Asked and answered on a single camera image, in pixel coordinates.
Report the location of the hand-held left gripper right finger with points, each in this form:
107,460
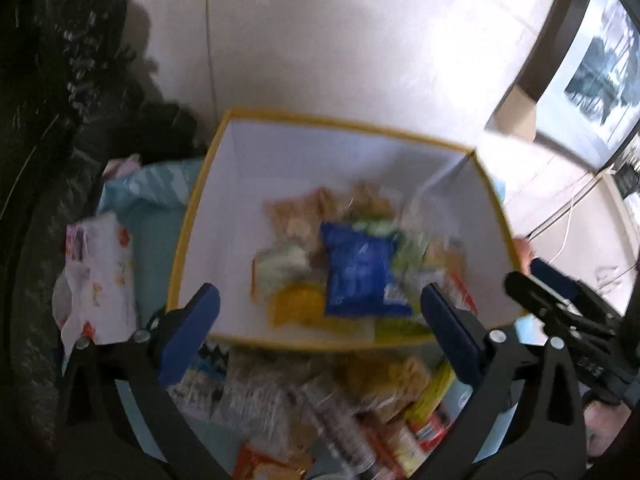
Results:
450,335

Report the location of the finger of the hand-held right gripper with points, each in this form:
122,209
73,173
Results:
540,305
560,280

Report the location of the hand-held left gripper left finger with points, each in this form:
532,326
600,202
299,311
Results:
192,330

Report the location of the small silver snack packet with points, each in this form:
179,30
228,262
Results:
202,382

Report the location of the long yellow snack packet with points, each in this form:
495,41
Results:
432,390

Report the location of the green snack packet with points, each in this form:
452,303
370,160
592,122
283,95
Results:
415,260

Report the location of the red snack packet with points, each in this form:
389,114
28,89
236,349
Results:
429,427

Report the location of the clear round biscuit packet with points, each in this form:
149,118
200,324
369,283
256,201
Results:
257,400

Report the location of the pale rice cracker packet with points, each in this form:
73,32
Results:
280,270

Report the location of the yellow chip packet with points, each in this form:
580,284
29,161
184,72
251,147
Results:
297,307

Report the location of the blue snack packet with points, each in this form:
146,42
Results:
362,270

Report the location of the yellow cardboard box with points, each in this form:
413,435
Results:
240,210

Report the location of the orange chips packet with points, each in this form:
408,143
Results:
272,462

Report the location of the person's right hand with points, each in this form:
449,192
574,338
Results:
612,430

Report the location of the red apple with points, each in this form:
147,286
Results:
525,255

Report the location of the white cabinet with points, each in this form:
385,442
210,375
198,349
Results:
590,230

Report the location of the light blue printed tablecloth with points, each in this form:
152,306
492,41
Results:
150,240

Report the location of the floral plastic bag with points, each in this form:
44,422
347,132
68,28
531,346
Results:
100,280

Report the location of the cardboard corner protector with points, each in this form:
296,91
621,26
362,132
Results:
515,115

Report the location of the framed landscape painting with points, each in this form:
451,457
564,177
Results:
595,70

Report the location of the dark carved wooden furniture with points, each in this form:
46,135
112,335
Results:
60,110

